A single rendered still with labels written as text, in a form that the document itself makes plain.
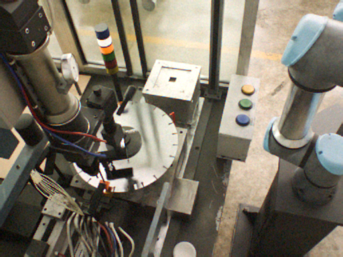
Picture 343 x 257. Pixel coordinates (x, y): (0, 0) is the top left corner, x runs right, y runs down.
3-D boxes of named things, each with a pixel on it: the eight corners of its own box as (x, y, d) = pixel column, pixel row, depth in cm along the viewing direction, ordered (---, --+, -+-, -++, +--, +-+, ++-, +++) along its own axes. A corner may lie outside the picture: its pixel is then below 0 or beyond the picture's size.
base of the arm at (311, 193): (335, 169, 110) (346, 154, 102) (335, 209, 101) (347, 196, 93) (293, 161, 113) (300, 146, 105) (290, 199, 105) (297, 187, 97)
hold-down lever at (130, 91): (114, 88, 78) (112, 80, 76) (138, 92, 77) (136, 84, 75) (102, 113, 74) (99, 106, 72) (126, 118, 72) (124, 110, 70)
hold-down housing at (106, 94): (112, 129, 86) (93, 75, 70) (127, 135, 85) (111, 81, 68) (102, 146, 83) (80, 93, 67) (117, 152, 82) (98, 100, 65)
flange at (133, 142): (102, 156, 96) (100, 152, 94) (109, 126, 102) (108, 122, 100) (139, 158, 95) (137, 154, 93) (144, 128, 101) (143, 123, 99)
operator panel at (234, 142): (228, 100, 132) (231, 73, 120) (255, 104, 129) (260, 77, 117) (216, 156, 116) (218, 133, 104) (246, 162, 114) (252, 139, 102)
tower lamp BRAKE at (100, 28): (99, 29, 103) (97, 22, 101) (112, 31, 102) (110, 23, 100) (94, 38, 101) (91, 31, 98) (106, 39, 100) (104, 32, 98)
